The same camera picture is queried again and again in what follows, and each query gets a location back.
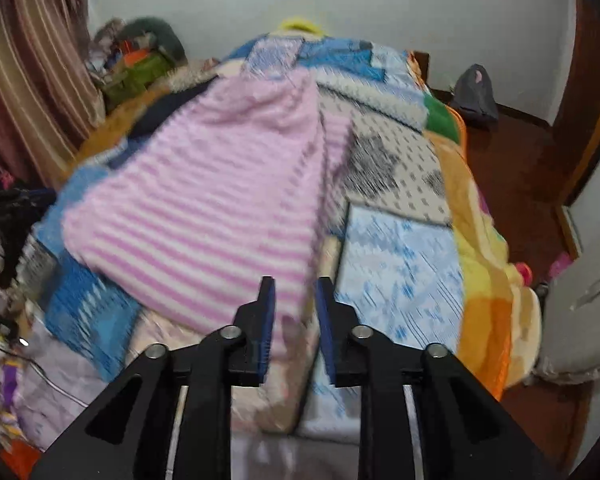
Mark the orange box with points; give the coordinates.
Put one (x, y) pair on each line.
(136, 56)

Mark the brown wooden door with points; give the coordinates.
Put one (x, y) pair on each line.
(585, 110)

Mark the blue patchwork blanket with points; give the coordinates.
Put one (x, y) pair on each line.
(395, 260)

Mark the wooden bed post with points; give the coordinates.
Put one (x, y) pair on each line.
(422, 67)

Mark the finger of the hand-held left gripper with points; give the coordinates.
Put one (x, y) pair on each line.
(27, 199)

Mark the orange fleece blanket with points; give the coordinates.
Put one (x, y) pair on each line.
(485, 285)

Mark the brown striped curtain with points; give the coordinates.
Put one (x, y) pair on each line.
(30, 60)

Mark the pink item on floor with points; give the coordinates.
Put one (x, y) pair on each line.
(561, 266)

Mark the lilac printed bed sheet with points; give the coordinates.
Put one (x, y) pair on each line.
(65, 370)

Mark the green storage bag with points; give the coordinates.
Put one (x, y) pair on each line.
(145, 72)

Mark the black folded garment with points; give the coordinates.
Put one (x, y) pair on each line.
(165, 105)

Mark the beige cloth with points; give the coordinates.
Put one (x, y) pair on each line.
(205, 360)

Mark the pile of printed bags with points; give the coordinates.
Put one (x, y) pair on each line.
(105, 45)

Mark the grey plastic bag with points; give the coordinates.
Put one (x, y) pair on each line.
(472, 95)

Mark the white plastic stool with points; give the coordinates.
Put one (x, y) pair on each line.
(575, 330)

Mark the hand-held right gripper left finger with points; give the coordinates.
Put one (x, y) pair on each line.
(267, 330)

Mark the orange striped cloth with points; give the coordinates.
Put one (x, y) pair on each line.
(195, 72)

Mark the pink striped pants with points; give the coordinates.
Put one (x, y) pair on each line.
(205, 210)

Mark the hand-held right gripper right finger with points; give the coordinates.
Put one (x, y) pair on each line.
(325, 330)

